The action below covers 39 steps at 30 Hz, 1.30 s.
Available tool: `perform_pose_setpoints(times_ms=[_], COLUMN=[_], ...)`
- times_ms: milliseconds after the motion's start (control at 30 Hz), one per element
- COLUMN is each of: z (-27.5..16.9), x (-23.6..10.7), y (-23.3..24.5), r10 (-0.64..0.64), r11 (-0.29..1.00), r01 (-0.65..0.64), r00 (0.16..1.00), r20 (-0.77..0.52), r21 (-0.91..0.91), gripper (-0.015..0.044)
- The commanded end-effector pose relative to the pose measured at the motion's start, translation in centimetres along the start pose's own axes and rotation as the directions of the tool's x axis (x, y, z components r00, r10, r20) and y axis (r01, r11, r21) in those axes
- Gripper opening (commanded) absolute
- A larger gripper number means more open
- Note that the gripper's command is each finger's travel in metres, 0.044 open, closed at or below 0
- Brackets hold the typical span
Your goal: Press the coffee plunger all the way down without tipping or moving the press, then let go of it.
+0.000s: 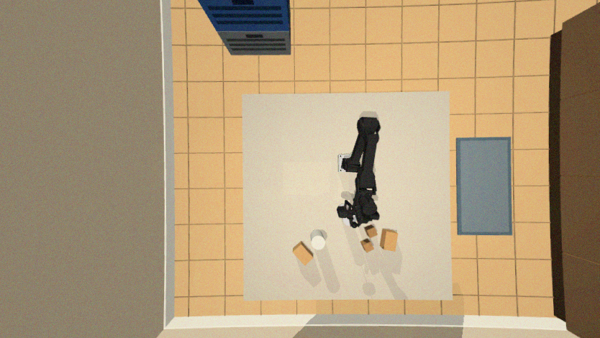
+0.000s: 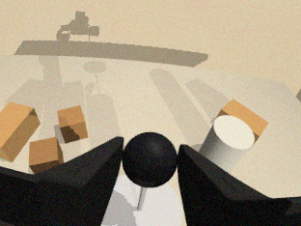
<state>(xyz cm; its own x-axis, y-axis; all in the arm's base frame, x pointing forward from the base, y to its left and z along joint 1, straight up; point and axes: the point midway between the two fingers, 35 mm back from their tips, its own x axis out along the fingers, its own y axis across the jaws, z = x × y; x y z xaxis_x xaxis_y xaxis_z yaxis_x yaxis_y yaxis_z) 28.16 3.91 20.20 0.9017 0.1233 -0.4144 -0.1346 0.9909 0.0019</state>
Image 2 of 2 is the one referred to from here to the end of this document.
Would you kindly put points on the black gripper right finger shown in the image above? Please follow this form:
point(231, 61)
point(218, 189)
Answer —
point(212, 197)

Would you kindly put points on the white cylinder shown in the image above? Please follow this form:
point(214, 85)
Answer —
point(227, 142)

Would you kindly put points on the french press coffee maker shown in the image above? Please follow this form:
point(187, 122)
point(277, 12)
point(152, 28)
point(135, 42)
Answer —
point(141, 196)

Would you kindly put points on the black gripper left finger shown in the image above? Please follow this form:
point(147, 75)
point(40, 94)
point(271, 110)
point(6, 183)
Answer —
point(75, 193)

